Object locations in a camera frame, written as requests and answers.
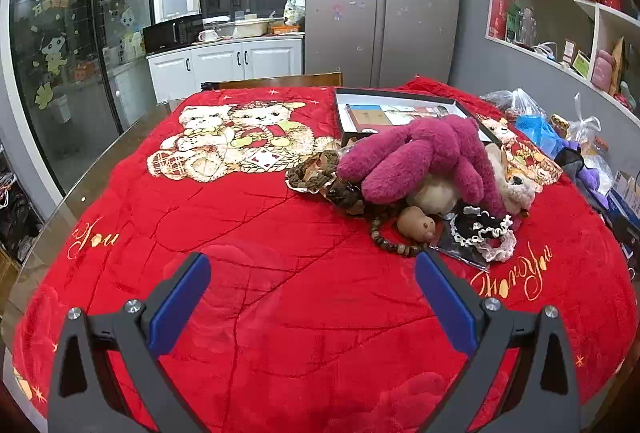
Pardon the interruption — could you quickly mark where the green box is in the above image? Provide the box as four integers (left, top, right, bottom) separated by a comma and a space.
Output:
506, 5, 522, 42

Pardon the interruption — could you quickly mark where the printed picture sheet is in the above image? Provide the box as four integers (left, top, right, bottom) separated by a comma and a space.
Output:
347, 103, 453, 134

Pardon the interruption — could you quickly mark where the white plastic bag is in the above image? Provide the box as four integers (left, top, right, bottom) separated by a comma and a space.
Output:
284, 0, 307, 28

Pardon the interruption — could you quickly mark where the small brown toy figure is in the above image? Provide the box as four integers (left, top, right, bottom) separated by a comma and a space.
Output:
397, 206, 437, 243

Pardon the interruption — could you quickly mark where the orange white plush toy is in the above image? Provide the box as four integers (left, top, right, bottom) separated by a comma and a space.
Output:
487, 145, 543, 214

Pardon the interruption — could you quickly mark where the dark brown bead cluster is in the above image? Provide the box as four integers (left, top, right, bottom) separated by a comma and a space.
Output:
325, 180, 372, 216

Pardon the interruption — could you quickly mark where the glass sliding door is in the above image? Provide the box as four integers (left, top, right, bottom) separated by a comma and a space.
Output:
10, 0, 156, 194

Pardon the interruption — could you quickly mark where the black white lace hair accessory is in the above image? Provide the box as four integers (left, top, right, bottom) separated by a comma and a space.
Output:
450, 205, 518, 264

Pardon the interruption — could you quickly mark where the glass desktop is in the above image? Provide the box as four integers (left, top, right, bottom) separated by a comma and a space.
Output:
0, 98, 188, 364

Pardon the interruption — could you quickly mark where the white wall shelf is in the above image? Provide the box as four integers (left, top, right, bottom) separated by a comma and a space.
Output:
485, 0, 640, 124

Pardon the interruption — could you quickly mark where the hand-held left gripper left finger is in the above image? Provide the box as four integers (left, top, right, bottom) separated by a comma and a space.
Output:
47, 253, 213, 433

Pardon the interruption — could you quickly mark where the white base cabinet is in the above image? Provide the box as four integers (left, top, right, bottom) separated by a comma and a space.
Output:
146, 38, 304, 104

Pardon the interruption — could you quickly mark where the purple cloth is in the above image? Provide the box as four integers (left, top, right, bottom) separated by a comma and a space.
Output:
555, 140, 608, 204

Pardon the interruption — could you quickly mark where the clear bag with dark contents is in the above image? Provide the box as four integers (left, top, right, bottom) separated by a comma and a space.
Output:
482, 88, 546, 124

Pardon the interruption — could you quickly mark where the blue plastic bag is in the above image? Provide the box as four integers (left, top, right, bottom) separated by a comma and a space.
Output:
515, 114, 566, 158

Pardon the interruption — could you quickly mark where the pink pouch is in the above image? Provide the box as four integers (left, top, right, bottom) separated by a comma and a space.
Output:
591, 50, 615, 91

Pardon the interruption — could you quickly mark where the clear plastic bag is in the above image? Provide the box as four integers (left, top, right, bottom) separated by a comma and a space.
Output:
570, 93, 615, 194

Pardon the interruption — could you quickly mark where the brown knobbly bead string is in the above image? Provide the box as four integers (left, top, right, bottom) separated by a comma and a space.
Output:
285, 152, 346, 194

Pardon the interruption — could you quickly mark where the red printed blanket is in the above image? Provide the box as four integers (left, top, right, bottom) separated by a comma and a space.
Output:
11, 80, 631, 433

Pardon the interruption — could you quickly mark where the pink plush toy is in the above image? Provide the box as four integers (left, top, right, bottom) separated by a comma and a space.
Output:
337, 114, 523, 229

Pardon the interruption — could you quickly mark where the dark cluttered rack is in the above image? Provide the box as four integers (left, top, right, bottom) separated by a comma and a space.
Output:
0, 153, 46, 264

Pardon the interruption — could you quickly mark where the black microwave oven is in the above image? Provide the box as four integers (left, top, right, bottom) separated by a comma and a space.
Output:
142, 15, 204, 55

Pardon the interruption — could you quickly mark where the blue white cardboard box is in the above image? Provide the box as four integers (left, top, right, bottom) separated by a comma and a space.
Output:
605, 170, 640, 219

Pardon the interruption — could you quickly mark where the black rimmed white box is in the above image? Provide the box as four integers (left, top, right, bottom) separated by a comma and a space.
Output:
334, 87, 501, 148

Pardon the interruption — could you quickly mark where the wooden bead bracelet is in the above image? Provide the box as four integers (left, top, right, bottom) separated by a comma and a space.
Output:
370, 213, 431, 259

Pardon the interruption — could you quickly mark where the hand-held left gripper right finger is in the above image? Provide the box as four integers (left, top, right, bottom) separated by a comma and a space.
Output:
414, 250, 583, 433

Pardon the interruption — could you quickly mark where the beige plush toy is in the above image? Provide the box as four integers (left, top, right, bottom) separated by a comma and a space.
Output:
405, 173, 458, 216

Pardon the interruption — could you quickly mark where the silver double door refrigerator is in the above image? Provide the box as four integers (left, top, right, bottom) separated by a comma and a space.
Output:
304, 0, 462, 88

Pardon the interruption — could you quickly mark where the cream plastic basin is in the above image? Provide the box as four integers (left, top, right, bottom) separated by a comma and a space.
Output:
232, 18, 268, 38

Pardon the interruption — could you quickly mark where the red gift box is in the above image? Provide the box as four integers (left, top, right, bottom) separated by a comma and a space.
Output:
489, 0, 513, 38

